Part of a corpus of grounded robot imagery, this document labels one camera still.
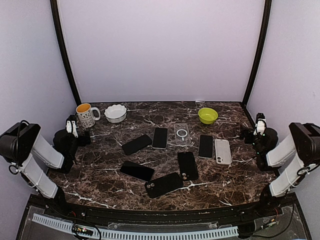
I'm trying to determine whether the black frame post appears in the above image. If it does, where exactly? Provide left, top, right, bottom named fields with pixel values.
left=241, top=0, right=272, bottom=108
left=50, top=0, right=82, bottom=106

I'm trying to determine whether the small circuit board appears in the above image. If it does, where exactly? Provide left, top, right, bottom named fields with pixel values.
left=71, top=224, right=94, bottom=237

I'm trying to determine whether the white slotted cable duct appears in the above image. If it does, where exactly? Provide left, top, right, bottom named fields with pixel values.
left=31, top=213, right=239, bottom=240

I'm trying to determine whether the left black frame post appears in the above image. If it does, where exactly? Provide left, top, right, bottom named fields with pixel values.
left=50, top=0, right=82, bottom=106

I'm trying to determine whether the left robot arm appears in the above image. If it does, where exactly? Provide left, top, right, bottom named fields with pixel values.
left=0, top=120, right=91, bottom=218

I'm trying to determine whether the black silicone phone case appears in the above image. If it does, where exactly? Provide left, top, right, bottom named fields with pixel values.
left=177, top=151, right=199, bottom=181

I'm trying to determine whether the black phone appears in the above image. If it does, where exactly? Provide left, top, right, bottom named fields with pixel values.
left=122, top=134, right=152, bottom=156
left=120, top=160, right=155, bottom=182

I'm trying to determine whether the clear magsafe phone case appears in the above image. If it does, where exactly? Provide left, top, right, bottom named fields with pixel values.
left=174, top=123, right=191, bottom=146

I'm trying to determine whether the green bowl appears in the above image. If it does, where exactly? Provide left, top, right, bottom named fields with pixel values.
left=198, top=107, right=219, bottom=125

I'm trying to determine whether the white silicone phone case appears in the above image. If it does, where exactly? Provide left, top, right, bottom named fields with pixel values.
left=214, top=139, right=232, bottom=165

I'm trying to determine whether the patterned mug yellow inside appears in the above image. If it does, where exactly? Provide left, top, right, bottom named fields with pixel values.
left=76, top=103, right=101, bottom=129

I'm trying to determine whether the right black frame post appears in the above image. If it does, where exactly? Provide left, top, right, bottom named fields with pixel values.
left=241, top=0, right=272, bottom=108

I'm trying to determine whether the black front table rail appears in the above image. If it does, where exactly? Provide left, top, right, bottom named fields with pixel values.
left=42, top=194, right=283, bottom=227

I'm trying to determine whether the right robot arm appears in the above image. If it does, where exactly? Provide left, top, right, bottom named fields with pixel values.
left=239, top=119, right=320, bottom=217

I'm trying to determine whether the white scalloped bowl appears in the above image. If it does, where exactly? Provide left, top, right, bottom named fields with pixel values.
left=104, top=104, right=128, bottom=124

